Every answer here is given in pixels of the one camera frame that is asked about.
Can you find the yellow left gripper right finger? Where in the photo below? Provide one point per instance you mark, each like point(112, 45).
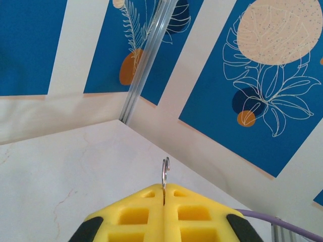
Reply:
point(196, 216)

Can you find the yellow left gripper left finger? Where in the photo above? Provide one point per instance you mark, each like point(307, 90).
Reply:
point(131, 216)

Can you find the aluminium frame post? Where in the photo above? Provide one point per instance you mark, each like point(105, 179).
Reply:
point(141, 70)

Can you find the aluminium side rail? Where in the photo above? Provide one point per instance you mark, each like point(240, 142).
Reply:
point(280, 234)

